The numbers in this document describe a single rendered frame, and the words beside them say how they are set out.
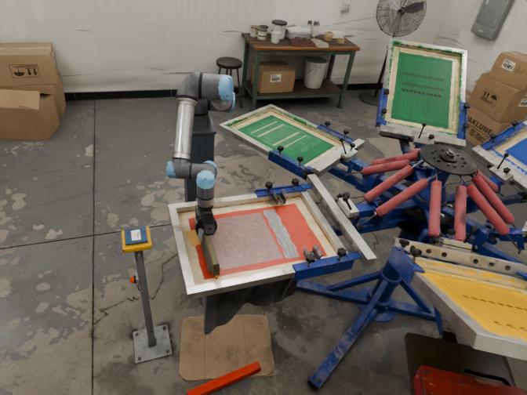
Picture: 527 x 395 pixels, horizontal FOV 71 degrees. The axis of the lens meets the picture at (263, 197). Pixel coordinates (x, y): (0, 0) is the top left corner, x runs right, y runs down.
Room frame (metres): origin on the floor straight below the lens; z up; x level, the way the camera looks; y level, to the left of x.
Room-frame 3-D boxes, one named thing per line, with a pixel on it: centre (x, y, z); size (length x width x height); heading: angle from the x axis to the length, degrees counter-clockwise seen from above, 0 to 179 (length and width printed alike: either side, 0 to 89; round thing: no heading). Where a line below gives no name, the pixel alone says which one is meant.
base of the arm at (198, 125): (1.96, 0.44, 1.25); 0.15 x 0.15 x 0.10
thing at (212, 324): (1.13, -0.02, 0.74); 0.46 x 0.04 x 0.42; 114
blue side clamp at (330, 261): (1.19, -0.32, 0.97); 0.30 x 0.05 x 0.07; 114
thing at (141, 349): (1.22, 0.58, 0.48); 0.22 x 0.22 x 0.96; 24
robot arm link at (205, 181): (1.26, 0.25, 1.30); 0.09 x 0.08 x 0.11; 5
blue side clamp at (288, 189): (1.69, -0.09, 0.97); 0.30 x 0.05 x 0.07; 114
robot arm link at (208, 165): (1.36, 0.28, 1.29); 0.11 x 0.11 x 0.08; 5
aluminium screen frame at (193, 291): (1.34, 0.01, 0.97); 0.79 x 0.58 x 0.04; 114
